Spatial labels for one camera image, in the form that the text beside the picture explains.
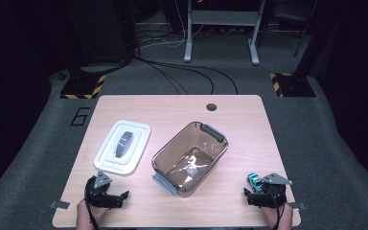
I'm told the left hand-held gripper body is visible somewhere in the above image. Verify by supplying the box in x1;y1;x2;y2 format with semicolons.
84;171;118;209

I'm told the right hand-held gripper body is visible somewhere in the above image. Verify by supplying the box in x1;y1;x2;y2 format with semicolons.
257;172;293;209

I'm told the teal toy car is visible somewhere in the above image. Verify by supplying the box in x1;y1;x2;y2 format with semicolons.
246;172;264;194

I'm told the white lid with grey handle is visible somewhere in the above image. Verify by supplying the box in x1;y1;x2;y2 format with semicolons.
93;119;152;176

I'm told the brown transparent storage box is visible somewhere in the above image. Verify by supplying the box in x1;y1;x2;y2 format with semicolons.
150;121;230;198

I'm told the person's left hand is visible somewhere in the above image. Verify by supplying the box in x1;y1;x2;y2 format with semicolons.
76;199;109;229

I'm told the person's right hand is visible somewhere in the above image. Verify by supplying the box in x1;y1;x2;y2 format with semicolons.
262;204;293;228

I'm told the grey tape piece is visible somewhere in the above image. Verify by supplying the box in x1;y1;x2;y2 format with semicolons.
49;200;71;210
290;201;308;212

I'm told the black base with yellow stripes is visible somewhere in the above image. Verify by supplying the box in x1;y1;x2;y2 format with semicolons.
59;74;107;100
269;72;316;98

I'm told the left hand-held gripper cable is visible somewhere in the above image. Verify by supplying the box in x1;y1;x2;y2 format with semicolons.
84;181;102;230

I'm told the hand-held gripper cable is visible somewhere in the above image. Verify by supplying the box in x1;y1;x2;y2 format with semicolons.
84;181;102;230
273;191;286;230

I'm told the right hand-held gripper cable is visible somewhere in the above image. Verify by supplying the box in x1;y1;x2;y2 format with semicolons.
273;191;286;230

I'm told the black floor cable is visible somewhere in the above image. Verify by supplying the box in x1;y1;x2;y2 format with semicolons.
133;56;240;96
145;60;216;96

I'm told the white metal stand frame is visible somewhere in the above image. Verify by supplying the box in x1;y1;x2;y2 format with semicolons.
183;0;261;66

